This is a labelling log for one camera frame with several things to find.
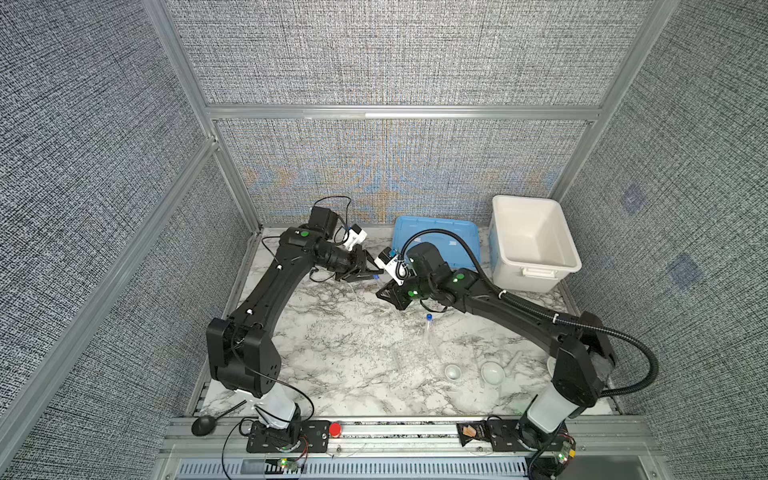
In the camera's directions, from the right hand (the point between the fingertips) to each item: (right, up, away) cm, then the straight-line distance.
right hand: (379, 289), depth 80 cm
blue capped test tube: (+13, -7, -2) cm, 15 cm away
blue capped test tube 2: (-1, +4, -3) cm, 5 cm away
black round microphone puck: (-45, -34, -4) cm, 57 cm away
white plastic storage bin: (+58, +13, +35) cm, 69 cm away
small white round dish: (+20, -23, +3) cm, 31 cm away
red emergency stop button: (-12, -36, -2) cm, 38 cm away
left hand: (0, +5, -4) cm, 6 cm away
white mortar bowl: (+31, -23, +2) cm, 39 cm away
